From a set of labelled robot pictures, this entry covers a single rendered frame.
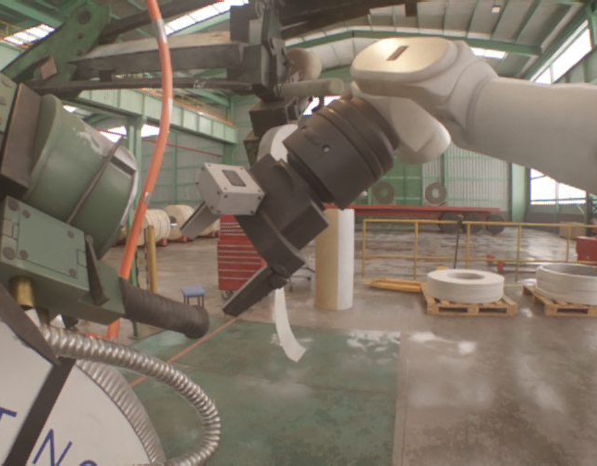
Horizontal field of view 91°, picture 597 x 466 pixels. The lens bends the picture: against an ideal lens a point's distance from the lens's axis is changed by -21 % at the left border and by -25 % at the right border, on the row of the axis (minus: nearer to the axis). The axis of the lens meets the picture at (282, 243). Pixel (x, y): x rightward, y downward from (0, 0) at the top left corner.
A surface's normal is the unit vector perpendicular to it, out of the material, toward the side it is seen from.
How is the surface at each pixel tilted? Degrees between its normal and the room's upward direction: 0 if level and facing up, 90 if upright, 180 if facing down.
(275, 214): 65
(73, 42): 90
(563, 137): 99
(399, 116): 118
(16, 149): 58
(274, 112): 123
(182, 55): 139
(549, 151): 113
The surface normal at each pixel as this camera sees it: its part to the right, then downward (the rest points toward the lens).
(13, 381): 0.94, 0.03
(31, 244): 0.83, -0.52
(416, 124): 0.35, 0.54
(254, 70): -0.33, 0.10
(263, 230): -0.42, -0.34
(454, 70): -0.09, -0.04
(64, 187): 0.83, 0.25
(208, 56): -0.21, 0.82
